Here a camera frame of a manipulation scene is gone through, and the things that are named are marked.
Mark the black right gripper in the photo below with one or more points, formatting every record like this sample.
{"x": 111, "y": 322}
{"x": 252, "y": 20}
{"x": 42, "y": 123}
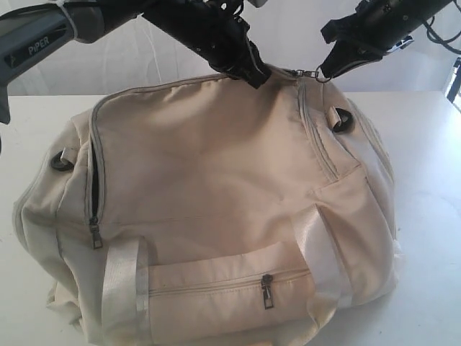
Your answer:
{"x": 379, "y": 28}

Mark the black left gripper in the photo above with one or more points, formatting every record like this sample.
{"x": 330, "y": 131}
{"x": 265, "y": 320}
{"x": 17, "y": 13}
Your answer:
{"x": 227, "y": 49}

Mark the beige duffel bag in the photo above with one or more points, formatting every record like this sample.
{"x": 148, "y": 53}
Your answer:
{"x": 207, "y": 212}

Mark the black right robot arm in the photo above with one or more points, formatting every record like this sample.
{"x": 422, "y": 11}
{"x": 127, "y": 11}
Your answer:
{"x": 423, "y": 12}

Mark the white backdrop curtain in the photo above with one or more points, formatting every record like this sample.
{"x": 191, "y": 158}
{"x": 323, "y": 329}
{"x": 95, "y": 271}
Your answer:
{"x": 287, "y": 34}

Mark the dark object at right edge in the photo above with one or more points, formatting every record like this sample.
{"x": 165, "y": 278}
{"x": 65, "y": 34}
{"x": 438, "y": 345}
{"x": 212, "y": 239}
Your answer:
{"x": 453, "y": 86}

